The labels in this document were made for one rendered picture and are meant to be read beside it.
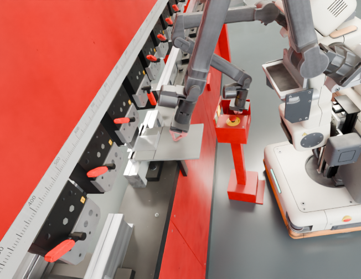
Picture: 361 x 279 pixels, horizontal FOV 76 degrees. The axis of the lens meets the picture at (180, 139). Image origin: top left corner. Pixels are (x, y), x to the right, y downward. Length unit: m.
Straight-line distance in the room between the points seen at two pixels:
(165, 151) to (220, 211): 1.03
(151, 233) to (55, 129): 0.50
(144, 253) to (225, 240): 0.96
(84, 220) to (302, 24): 0.75
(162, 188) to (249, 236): 0.94
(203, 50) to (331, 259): 1.45
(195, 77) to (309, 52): 0.31
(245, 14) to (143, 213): 0.90
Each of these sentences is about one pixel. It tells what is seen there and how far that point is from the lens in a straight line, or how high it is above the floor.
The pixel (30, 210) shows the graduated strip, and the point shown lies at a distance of 0.57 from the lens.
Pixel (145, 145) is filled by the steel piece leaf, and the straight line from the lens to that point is 0.97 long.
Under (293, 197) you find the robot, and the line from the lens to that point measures 1.57.
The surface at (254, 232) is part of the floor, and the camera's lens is 1.76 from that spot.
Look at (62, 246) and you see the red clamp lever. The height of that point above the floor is 1.22.
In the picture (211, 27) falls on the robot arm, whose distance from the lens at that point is 0.66.
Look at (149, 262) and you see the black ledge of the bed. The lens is 0.86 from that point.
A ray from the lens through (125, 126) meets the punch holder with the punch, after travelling 0.84.
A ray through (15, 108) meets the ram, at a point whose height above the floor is 1.46.
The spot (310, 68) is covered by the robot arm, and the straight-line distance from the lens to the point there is 0.77.
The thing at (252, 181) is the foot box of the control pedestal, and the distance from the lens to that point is 1.81.
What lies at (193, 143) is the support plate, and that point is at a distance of 0.90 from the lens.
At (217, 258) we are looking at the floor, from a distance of 1.73.
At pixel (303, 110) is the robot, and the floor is 0.94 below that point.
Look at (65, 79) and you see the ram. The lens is 0.65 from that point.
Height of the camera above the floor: 1.64
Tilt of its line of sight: 44 degrees down
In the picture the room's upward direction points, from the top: 21 degrees counter-clockwise
